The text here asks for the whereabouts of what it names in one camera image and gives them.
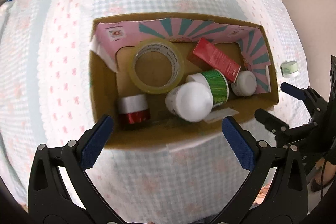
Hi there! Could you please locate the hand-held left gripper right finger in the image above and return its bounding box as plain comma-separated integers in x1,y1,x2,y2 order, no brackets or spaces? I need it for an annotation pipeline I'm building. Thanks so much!
221,116,308,224

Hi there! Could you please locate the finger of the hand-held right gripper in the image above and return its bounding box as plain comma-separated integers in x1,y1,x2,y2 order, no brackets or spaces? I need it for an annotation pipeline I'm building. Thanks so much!
280,82,328,122
254,108,292,136

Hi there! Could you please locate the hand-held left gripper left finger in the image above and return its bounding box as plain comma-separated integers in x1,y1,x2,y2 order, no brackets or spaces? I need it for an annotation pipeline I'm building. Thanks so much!
28,114,124,224

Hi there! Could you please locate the pale green jar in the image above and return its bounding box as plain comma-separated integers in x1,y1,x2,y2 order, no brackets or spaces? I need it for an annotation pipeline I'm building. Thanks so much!
280,61,300,79

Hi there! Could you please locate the small white jar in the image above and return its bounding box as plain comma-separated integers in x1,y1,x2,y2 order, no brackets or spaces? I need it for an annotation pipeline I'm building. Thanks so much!
231,70,257,97

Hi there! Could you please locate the red jar with white lid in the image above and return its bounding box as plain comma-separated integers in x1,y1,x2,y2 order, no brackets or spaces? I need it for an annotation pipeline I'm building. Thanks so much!
117,94,151,125

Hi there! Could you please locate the cardboard box with pink lining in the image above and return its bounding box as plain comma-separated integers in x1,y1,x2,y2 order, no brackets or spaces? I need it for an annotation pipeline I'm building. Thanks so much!
89,12,279,151

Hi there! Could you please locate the green label bottle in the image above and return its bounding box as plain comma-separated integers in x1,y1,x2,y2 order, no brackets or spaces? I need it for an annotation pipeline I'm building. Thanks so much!
186,69,230,109

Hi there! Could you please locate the white plastic bottle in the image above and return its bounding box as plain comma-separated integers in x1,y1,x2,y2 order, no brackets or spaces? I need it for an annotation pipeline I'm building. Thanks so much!
165,82,214,122

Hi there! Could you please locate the clear tape roll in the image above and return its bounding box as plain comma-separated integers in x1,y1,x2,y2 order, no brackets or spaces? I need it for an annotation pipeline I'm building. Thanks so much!
128,39,185,94

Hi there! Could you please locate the red tube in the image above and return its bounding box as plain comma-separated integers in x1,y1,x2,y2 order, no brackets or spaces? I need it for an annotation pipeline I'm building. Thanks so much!
187,37,241,83

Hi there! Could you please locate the person's right hand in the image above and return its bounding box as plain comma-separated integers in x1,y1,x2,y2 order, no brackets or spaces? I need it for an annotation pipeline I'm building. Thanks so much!
311,158,334,192

